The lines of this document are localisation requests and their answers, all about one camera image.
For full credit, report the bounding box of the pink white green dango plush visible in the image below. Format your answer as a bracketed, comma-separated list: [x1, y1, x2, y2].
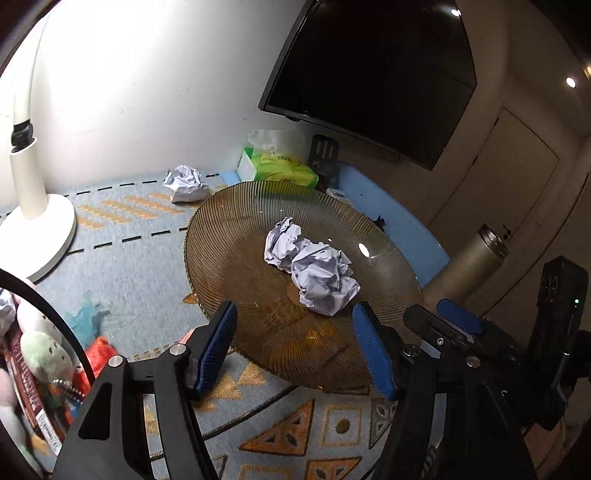
[0, 277, 77, 409]

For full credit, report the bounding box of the green tissue pack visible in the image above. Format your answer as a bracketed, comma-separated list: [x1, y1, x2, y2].
[237, 130, 320, 189]

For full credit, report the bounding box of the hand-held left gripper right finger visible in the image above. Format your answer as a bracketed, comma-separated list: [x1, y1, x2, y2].
[352, 302, 539, 480]

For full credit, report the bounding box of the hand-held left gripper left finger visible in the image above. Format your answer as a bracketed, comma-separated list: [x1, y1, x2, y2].
[52, 301, 239, 480]

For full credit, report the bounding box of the black wall television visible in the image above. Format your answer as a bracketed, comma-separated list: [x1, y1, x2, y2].
[259, 0, 478, 171]

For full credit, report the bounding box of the white desk lamp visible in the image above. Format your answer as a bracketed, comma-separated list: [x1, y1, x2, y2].
[0, 18, 77, 283]

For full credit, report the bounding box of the long maroon box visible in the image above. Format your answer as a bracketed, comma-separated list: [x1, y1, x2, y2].
[6, 323, 70, 457]

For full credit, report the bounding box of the red orange bird plush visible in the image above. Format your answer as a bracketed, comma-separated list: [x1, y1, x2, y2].
[74, 337, 125, 393]

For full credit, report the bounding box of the black plastic stand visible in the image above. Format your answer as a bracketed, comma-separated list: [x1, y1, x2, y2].
[308, 135, 341, 178]

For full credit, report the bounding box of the beige door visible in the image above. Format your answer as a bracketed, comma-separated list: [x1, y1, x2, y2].
[427, 107, 561, 319]

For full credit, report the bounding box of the gold thermos bottle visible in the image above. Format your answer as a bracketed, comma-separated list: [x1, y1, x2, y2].
[422, 224, 509, 310]

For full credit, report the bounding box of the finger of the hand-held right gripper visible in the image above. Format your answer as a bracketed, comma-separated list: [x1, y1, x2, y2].
[403, 305, 472, 368]
[437, 298, 523, 366]

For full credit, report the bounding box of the blue patterned woven mat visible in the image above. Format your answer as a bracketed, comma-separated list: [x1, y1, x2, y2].
[0, 172, 402, 480]

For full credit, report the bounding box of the person's right forearm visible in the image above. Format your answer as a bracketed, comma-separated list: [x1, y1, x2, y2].
[519, 415, 573, 480]

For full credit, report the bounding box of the black cable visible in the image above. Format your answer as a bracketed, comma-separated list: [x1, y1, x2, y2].
[0, 267, 99, 389]

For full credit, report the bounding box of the brown ribbed glass plate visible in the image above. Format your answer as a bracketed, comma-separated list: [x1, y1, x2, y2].
[184, 181, 424, 393]

